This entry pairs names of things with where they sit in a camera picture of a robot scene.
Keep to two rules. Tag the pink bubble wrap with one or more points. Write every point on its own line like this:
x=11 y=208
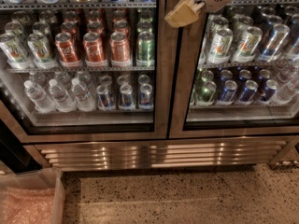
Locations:
x=26 y=206

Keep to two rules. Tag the front left coca-cola can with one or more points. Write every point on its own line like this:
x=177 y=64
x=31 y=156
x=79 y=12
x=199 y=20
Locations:
x=69 y=56

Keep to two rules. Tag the left water bottle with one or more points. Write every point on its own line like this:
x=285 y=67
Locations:
x=42 y=101

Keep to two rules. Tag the right door green can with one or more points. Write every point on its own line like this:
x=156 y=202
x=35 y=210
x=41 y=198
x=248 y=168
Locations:
x=205 y=96

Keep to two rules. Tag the clear plastic storage bin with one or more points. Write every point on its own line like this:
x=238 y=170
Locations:
x=42 y=179

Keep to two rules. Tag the right red bull can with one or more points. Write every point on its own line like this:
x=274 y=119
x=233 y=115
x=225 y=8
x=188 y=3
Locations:
x=145 y=96

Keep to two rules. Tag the right door silver blue can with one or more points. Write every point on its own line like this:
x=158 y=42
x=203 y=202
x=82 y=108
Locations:
x=269 y=50

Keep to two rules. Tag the front green soda can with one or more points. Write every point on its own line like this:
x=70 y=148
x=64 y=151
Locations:
x=145 y=49

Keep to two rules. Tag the left red bull can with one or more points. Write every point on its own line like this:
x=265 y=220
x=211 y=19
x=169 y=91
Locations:
x=105 y=98

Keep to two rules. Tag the red bull can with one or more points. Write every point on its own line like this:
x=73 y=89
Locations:
x=127 y=100
x=145 y=96
x=105 y=98

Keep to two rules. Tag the stainless steel fridge base grille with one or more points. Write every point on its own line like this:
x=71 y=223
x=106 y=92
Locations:
x=155 y=154

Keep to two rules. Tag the right door left blue can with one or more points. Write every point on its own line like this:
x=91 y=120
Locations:
x=227 y=94

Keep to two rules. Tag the coca-cola can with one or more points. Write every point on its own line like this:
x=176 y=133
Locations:
x=69 y=56
x=95 y=54

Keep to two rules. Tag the door 7up can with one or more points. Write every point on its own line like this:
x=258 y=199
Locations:
x=246 y=46
x=220 y=46

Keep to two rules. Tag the right door left 7up can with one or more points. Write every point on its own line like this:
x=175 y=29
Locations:
x=220 y=46

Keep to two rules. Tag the middle water bottle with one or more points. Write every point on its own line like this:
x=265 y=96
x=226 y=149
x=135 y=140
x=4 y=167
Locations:
x=63 y=100

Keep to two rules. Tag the middle red bull can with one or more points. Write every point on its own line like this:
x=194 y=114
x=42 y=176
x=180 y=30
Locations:
x=127 y=100

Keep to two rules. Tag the glass fridge door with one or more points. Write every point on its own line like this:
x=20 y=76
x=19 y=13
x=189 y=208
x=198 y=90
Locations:
x=191 y=120
x=78 y=17

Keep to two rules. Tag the front left 7up can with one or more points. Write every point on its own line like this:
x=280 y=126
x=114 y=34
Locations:
x=17 y=54

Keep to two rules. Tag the right door water bottle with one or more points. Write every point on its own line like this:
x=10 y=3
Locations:
x=287 y=91

